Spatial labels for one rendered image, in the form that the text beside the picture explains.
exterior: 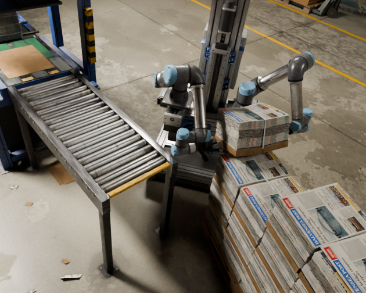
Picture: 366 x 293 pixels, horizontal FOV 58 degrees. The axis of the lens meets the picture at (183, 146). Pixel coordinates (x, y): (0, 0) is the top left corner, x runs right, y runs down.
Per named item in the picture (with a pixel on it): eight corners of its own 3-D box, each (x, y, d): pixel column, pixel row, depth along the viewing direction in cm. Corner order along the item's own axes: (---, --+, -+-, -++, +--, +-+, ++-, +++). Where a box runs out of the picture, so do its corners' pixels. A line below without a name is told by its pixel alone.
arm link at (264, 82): (240, 85, 251) (302, 53, 208) (251, 79, 260) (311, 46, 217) (248, 99, 252) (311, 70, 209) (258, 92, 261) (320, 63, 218)
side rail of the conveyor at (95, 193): (110, 211, 188) (110, 198, 180) (102, 216, 185) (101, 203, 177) (17, 98, 256) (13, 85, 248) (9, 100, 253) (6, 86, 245)
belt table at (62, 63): (81, 77, 285) (79, 67, 278) (3, 100, 250) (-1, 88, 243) (45, 45, 321) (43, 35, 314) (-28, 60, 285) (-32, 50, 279)
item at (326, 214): (336, 183, 171) (337, 182, 171) (377, 228, 152) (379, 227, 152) (277, 197, 159) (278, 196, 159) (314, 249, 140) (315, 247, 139)
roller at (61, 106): (97, 99, 255) (97, 94, 252) (38, 120, 229) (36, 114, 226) (94, 96, 258) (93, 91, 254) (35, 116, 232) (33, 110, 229)
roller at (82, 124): (116, 117, 242) (116, 111, 238) (54, 140, 216) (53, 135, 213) (112, 113, 244) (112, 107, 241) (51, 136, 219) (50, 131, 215)
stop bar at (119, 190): (171, 166, 203) (171, 164, 202) (110, 199, 180) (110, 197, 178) (167, 163, 205) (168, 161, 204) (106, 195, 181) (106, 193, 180)
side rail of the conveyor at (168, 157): (177, 174, 216) (179, 161, 208) (171, 177, 213) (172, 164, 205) (76, 81, 284) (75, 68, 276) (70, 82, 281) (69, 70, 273)
